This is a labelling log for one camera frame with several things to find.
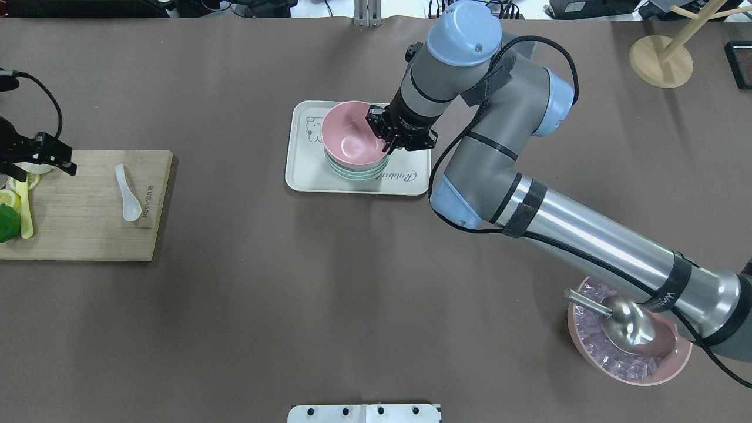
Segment wooden mug stand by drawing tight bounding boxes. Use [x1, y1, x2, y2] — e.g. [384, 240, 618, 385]
[629, 1, 751, 89]

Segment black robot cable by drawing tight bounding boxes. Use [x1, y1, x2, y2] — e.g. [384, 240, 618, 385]
[428, 35, 752, 390]

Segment yellow plastic knife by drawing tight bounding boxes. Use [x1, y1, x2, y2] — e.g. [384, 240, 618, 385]
[15, 176, 34, 239]

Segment cream rabbit tray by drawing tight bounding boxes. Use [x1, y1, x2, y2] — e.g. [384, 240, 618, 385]
[285, 100, 432, 196]

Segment green lime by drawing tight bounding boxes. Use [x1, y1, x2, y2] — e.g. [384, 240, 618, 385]
[0, 204, 21, 243]

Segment bamboo cutting board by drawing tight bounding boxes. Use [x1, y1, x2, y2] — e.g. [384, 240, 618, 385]
[1, 150, 173, 261]

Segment metal ice scoop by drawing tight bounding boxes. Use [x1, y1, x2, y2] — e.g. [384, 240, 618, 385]
[563, 288, 677, 358]

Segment white steamed bun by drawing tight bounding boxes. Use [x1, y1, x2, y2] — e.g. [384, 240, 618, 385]
[16, 162, 55, 174]

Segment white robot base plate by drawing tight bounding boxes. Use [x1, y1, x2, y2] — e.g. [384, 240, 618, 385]
[287, 404, 443, 422]

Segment white ceramic spoon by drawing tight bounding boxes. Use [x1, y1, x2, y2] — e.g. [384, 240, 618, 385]
[115, 163, 142, 222]

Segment large pink bowl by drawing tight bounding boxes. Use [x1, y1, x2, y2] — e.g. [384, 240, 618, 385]
[568, 303, 693, 386]

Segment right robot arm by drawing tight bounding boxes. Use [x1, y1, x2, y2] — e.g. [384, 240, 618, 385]
[366, 1, 751, 362]

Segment small pink bowl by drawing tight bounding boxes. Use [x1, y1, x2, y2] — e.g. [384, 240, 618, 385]
[320, 101, 387, 170]

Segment clear ice cubes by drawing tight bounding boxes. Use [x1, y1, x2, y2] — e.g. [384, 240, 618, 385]
[573, 304, 662, 382]

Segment lemon ring slice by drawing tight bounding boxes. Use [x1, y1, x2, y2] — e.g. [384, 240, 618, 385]
[6, 173, 42, 192]

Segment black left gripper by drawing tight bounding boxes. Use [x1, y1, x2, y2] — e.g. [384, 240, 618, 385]
[1, 117, 78, 182]

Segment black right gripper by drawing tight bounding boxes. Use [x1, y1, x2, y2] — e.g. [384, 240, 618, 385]
[366, 88, 448, 155]

